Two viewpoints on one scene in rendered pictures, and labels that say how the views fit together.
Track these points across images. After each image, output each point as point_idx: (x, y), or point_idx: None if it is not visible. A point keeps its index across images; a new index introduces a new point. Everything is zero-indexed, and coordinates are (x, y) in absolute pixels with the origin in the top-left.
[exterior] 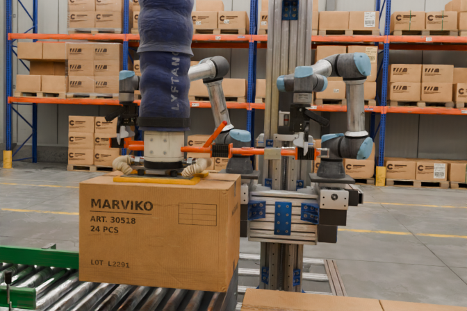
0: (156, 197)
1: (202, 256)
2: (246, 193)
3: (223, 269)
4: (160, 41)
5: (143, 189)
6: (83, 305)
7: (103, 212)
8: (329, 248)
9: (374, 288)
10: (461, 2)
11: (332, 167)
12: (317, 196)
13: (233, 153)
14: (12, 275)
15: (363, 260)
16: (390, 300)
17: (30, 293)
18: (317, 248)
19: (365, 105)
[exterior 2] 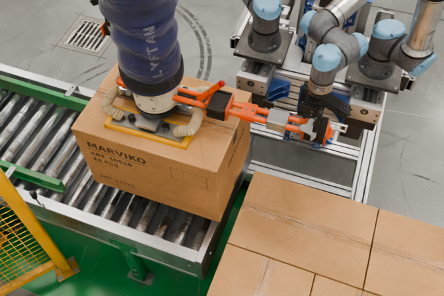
0: (147, 158)
1: (197, 200)
2: (263, 87)
3: (216, 212)
4: (123, 13)
5: (133, 149)
6: (104, 185)
7: (101, 152)
8: None
9: (433, 77)
10: None
11: (376, 68)
12: (350, 90)
13: (256, 29)
14: (45, 114)
15: (443, 20)
16: (442, 100)
17: (57, 185)
18: None
19: None
